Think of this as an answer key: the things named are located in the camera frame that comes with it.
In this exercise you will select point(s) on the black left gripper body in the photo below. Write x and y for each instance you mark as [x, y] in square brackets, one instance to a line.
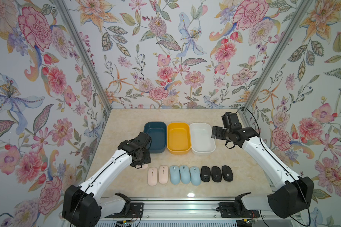
[145, 157]

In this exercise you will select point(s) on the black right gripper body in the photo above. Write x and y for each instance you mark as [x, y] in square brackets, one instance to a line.
[220, 134]

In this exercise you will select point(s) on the pink mouse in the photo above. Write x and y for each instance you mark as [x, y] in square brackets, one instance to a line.
[144, 166]
[152, 177]
[163, 174]

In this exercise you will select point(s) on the light blue mouse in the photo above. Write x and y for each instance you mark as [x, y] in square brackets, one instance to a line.
[175, 176]
[195, 176]
[185, 174]

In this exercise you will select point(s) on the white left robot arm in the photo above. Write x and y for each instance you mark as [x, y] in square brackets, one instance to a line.
[84, 206]

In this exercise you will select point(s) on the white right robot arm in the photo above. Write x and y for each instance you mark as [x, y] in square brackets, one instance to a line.
[293, 193]

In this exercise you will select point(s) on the white storage box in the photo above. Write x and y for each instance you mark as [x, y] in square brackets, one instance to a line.
[201, 141]

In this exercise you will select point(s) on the dark teal storage box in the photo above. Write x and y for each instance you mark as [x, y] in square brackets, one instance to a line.
[158, 132]

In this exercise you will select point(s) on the yellow storage box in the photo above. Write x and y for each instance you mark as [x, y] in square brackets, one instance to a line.
[178, 138]

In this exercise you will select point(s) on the black mouse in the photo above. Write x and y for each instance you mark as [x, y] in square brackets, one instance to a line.
[205, 174]
[216, 174]
[227, 173]

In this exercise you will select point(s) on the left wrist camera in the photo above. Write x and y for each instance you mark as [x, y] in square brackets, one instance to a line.
[143, 140]

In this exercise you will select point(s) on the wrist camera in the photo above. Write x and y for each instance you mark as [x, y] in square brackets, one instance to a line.
[231, 122]
[143, 140]

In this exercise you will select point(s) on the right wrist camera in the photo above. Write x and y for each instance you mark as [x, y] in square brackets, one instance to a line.
[231, 122]

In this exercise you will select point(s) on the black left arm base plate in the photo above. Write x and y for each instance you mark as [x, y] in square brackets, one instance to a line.
[133, 210]

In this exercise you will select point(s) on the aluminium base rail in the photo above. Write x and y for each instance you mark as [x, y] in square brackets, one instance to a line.
[186, 209]

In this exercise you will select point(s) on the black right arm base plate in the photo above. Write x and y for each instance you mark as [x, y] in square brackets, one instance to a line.
[236, 210]

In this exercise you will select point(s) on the right aluminium corner post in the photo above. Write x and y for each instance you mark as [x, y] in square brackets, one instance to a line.
[290, 29]

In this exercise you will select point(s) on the aluminium corner post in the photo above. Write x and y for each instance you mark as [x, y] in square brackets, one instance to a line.
[64, 12]
[290, 29]

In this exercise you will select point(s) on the left aluminium corner post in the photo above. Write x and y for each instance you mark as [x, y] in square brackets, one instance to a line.
[64, 12]

